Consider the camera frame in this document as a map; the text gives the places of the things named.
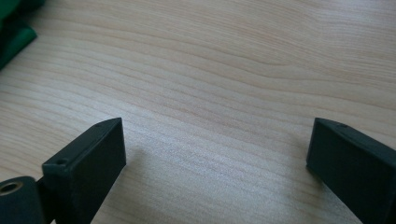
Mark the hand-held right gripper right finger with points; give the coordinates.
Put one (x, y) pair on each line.
(351, 165)

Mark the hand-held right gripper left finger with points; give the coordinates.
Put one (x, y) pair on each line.
(84, 168)

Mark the green printed T-shirt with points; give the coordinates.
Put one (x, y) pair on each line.
(14, 40)

